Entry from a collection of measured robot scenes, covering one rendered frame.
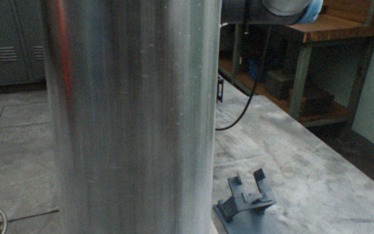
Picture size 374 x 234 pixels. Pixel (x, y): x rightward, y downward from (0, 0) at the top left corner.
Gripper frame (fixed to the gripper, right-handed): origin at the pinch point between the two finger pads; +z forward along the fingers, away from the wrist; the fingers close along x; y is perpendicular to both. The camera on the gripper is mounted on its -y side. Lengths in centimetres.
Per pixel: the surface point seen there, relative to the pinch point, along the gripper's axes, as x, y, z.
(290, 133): 33.8, -9.2, 13.0
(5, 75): -96, -269, 72
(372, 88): 155, -93, 47
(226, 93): 39, -68, 25
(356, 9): 143, -111, -1
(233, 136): 16.7, -12.7, 13.0
